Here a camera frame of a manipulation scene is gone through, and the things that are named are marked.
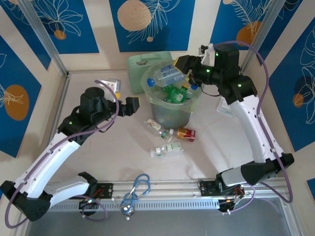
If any clear bottle grey-blue label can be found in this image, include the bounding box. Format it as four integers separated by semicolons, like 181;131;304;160
147;64;187;88

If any green plastic bottle yellow cap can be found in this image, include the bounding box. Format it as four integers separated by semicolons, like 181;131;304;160
163;85;178;102
176;83;189;102

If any clear bottle green white label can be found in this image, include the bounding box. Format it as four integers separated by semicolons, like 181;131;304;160
150;143;185;158

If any light green case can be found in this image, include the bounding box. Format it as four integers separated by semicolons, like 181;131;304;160
126;51;173;95

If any clear bottle swirl label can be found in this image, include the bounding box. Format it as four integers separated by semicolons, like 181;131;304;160
147;118;162;131

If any clear plastic package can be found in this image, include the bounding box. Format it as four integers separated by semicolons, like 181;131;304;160
216;96;237;119

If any small clear bottle green label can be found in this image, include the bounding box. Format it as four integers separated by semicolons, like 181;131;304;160
157;129;173;143

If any blue stethoscope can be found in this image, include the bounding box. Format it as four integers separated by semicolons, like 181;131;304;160
120;173;151;221

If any grey metal panel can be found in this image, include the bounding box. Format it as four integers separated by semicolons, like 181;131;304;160
23;196;302;236

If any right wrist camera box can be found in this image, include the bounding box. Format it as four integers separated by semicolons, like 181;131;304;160
199;43;215;65

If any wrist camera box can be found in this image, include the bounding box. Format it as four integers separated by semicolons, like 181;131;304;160
199;43;215;65
99;78;122;93

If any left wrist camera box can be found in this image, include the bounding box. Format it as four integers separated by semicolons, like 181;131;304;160
99;78;122;93

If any purple cable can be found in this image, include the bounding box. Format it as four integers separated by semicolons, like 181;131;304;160
213;41;293;214
4;79;121;229

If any aluminium side rail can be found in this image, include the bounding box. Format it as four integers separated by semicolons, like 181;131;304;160
36;72;72;182

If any aluminium frame post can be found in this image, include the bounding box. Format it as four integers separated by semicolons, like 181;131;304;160
17;0;69;77
239;0;288;74

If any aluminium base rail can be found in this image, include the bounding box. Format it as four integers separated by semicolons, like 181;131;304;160
21;177;292;203

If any black electronics module with wires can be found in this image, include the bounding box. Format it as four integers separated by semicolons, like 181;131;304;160
218;198;244;213
78;198;100;217

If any grey slotted cable duct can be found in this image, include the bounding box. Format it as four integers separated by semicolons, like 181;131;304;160
31;198;221;212

